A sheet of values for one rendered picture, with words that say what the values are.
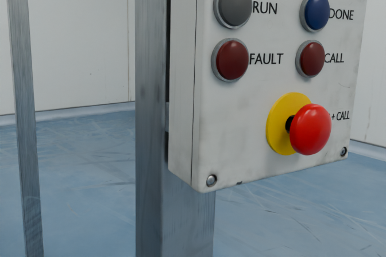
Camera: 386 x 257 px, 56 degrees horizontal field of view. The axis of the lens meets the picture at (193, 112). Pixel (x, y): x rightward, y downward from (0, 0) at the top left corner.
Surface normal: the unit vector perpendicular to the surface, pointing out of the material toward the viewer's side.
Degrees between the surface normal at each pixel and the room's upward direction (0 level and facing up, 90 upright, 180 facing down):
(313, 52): 87
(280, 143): 90
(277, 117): 90
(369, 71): 90
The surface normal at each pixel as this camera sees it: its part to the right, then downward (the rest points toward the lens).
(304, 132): 0.11, 0.18
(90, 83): 0.64, 0.18
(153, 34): -0.85, 0.08
